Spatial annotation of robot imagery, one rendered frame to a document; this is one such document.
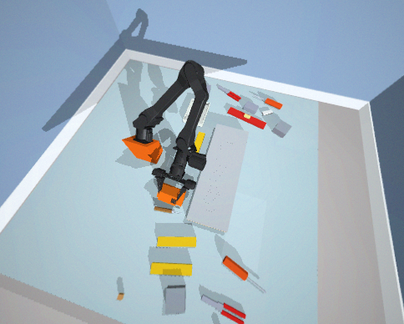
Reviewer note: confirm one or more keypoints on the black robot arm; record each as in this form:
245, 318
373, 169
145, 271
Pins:
191, 75

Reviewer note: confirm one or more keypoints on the white shallow tray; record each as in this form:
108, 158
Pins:
203, 116

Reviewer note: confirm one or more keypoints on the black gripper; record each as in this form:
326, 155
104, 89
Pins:
176, 171

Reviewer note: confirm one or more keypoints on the yellow flat bar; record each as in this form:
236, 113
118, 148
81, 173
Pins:
176, 241
199, 141
171, 268

